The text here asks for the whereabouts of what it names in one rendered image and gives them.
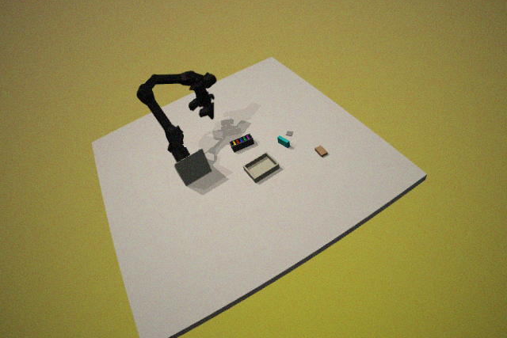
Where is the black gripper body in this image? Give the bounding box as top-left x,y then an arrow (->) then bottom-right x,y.
197,92 -> 214,117

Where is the teal rectangular block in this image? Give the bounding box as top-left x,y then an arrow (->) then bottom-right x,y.
277,135 -> 290,148

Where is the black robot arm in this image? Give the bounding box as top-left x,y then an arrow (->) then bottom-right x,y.
136,70 -> 217,162

